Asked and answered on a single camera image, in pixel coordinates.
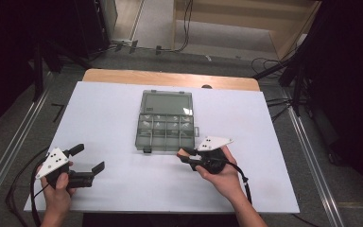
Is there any black floor cable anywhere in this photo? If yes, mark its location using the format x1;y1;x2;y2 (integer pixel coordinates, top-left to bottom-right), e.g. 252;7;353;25
5;147;50;227

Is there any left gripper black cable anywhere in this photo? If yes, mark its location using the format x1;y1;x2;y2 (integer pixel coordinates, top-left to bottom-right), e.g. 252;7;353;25
29;157;51;227

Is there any translucent green compartment box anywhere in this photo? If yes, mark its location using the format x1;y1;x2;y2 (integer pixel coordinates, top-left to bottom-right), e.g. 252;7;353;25
134;89;201;155

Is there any wooden shelf unit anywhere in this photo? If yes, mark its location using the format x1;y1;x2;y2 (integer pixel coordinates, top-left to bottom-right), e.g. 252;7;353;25
170;0;323;61

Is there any hanging black cable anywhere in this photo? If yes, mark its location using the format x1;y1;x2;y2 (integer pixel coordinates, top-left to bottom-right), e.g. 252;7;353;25
169;0;194;54

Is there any wooden table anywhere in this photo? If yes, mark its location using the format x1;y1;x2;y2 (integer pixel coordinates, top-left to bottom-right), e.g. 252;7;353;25
82;68;261;93

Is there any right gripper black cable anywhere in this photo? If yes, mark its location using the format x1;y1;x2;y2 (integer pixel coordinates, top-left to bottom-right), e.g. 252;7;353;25
225;160;253;204

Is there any metal floor rail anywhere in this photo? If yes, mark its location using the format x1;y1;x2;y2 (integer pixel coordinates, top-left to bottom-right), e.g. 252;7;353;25
282;89;346;227
0;71;54;220

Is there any black metal stand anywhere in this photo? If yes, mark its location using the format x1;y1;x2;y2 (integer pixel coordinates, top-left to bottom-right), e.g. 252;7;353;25
252;46;317;118
31;39;93;102

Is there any black cabinet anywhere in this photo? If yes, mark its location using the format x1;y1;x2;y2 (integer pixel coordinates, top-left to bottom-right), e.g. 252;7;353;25
74;0;112;60

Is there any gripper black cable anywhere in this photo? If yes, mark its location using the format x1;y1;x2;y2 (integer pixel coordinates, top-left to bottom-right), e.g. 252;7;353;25
29;157;51;227
225;160;253;204

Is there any person's right hand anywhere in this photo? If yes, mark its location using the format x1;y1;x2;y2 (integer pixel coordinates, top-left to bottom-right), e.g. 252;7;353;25
195;146;246;203

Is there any white board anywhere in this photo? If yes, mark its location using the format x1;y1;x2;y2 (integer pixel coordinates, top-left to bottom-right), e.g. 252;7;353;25
23;80;301;215

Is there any person's left hand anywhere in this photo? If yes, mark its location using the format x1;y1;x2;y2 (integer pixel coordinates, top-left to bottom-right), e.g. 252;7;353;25
36;161;78;218

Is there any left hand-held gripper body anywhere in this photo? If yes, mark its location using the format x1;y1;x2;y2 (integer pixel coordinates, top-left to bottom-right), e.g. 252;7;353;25
35;147;95;190

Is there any looped black cable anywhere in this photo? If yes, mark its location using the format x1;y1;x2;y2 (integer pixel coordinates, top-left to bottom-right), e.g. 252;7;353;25
251;57;286;80

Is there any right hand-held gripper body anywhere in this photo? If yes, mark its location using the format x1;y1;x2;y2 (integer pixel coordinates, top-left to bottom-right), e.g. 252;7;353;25
188;135;234;175

